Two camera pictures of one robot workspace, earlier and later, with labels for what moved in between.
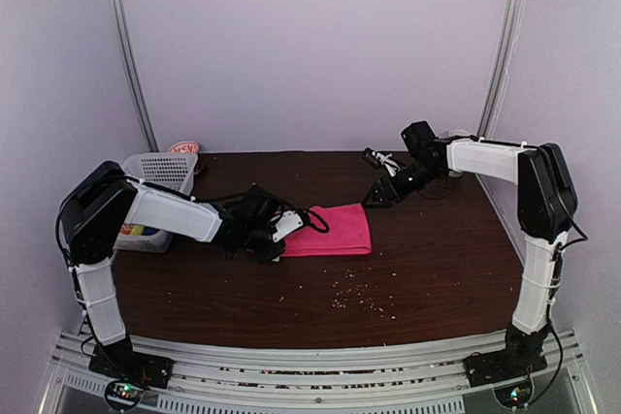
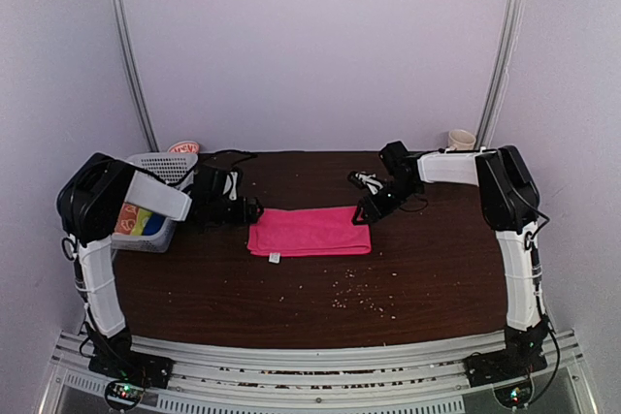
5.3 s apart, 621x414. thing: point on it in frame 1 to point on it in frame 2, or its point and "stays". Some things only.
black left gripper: (266, 255) to (251, 216)
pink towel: (348, 234) stays
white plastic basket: (173, 169) stays
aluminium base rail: (375, 380) stays
